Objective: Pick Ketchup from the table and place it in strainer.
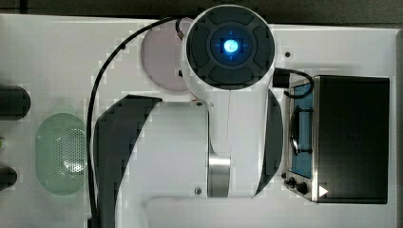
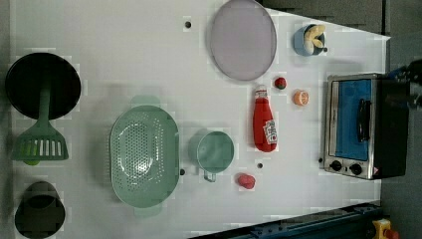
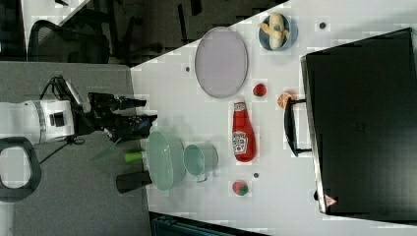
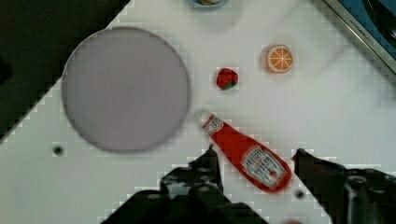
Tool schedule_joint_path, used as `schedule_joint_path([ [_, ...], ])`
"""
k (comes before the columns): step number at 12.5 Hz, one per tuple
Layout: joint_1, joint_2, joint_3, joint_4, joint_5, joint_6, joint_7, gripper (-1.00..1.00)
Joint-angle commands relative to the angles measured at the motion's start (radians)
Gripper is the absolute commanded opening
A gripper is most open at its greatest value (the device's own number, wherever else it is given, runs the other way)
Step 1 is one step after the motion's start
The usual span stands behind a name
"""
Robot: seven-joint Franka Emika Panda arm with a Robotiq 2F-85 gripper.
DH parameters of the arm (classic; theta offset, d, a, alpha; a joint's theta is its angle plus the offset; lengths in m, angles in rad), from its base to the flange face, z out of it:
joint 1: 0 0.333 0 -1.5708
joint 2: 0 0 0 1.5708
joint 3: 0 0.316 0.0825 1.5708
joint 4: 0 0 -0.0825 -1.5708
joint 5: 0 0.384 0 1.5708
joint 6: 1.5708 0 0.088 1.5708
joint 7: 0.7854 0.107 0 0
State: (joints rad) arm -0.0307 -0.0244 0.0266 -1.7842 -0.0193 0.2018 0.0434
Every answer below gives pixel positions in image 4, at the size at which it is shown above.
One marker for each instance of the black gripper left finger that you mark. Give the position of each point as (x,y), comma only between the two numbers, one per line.
(187,195)

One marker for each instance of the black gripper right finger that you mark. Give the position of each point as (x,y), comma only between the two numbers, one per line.
(349,196)

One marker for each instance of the red plush ketchup bottle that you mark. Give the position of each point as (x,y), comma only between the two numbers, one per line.
(256,162)

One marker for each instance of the small plush strawberry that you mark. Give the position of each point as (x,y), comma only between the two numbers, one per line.
(226,79)

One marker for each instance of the grey round plate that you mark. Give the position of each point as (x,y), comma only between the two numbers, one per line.
(125,89)

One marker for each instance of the plush orange slice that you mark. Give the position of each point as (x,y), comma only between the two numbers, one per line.
(279,59)

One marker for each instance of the silver toaster oven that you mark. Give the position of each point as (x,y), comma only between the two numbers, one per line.
(373,22)

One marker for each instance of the blue bowl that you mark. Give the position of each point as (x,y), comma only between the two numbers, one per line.
(207,4)

